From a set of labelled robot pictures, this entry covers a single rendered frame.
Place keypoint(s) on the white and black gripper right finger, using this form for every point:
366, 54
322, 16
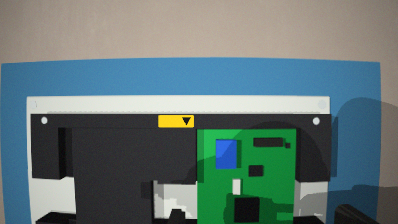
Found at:
347, 214

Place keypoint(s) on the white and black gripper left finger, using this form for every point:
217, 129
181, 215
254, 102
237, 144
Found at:
177, 216

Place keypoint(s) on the green circuit board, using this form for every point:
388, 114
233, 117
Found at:
245, 176

